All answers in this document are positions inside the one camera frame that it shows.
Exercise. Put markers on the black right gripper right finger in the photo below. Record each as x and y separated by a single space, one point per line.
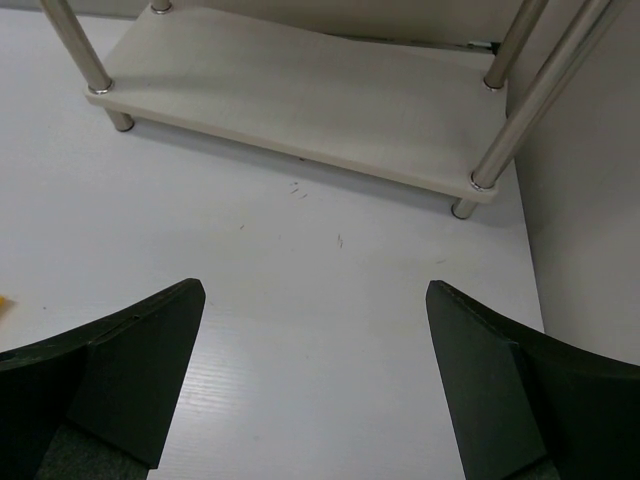
524 405

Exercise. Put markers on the white two-tier shelf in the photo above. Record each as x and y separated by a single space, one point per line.
427 118

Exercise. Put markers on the yellow spaghetti bag near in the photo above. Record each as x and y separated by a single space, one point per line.
6 305

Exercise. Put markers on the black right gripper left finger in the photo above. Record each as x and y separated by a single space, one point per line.
97 401

